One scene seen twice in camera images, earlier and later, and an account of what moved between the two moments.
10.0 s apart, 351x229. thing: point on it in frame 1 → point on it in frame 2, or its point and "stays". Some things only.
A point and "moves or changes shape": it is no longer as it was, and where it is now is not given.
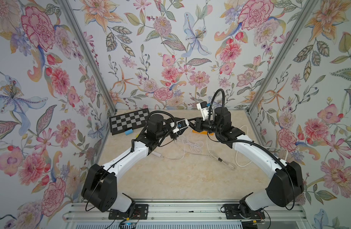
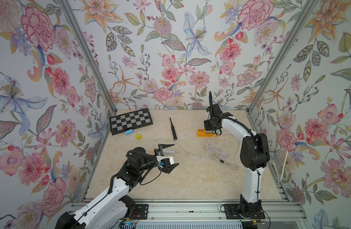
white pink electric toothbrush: (157, 154) moves or changes shape
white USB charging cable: (229, 165) → (200, 154)
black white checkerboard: (120, 123) stays
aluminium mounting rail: (274, 212) stays
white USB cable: (195, 146) → (191, 157)
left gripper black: (173, 136) → (168, 170)
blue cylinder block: (129, 131) stays
